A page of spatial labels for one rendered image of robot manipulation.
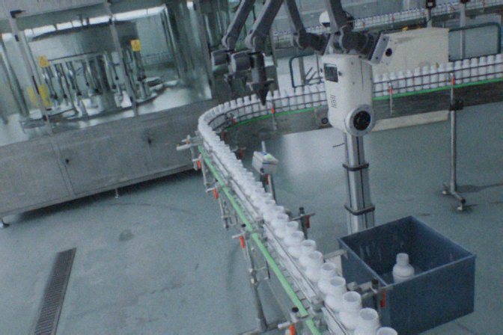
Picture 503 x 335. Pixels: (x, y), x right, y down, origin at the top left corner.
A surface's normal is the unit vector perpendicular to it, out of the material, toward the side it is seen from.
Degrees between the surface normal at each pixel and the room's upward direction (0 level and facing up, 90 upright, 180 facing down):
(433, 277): 90
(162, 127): 90
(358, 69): 90
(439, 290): 90
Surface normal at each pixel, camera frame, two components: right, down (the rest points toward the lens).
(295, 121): -0.03, 0.34
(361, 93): 0.30, 0.45
